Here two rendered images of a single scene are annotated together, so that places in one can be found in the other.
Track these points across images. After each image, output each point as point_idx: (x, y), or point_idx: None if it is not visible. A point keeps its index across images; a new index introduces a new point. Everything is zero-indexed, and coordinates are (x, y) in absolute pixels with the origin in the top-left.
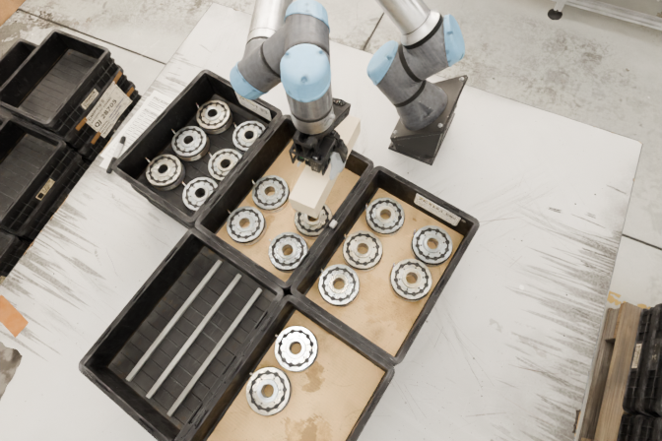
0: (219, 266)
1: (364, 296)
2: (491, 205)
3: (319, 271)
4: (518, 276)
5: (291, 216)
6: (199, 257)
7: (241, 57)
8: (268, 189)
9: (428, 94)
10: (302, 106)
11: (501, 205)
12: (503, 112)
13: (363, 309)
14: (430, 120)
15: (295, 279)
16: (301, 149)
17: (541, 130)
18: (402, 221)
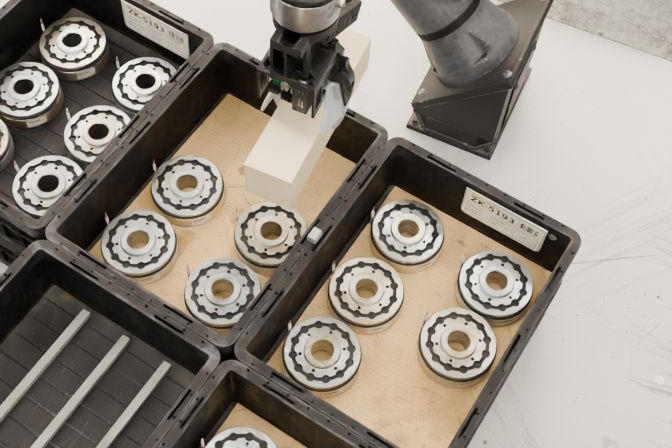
0: (84, 321)
1: (370, 379)
2: (600, 233)
3: (282, 333)
4: (654, 360)
5: (226, 232)
6: (43, 306)
7: None
8: (182, 182)
9: (484, 19)
10: None
11: (620, 233)
12: (620, 70)
13: (367, 401)
14: (488, 67)
15: (242, 331)
16: (280, 65)
17: None
18: (440, 243)
